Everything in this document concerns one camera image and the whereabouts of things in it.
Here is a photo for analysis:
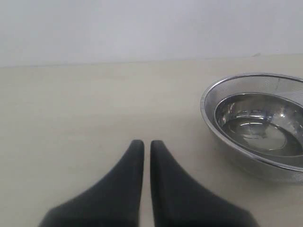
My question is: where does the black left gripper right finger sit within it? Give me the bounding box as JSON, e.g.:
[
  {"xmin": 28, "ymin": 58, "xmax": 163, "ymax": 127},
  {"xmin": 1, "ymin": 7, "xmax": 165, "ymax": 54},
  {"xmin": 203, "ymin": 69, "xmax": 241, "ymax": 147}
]
[{"xmin": 150, "ymin": 140, "xmax": 258, "ymax": 227}]

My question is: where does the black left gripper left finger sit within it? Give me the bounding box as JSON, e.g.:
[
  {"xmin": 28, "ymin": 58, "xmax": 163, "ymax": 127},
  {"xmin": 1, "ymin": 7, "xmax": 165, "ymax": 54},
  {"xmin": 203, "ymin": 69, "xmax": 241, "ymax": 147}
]
[{"xmin": 39, "ymin": 140, "xmax": 144, "ymax": 227}]

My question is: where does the steel mesh colander bowl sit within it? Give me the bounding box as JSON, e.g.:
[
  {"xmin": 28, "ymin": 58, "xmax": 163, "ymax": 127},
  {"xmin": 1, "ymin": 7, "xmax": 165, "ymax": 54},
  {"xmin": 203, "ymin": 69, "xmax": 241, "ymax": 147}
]
[{"xmin": 200, "ymin": 73, "xmax": 303, "ymax": 184}]

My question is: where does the small stainless steel bowl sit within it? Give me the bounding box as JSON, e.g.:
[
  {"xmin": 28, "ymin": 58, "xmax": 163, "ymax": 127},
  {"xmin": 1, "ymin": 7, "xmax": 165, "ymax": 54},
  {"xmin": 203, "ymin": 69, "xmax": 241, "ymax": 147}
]
[{"xmin": 214, "ymin": 93, "xmax": 303, "ymax": 158}]

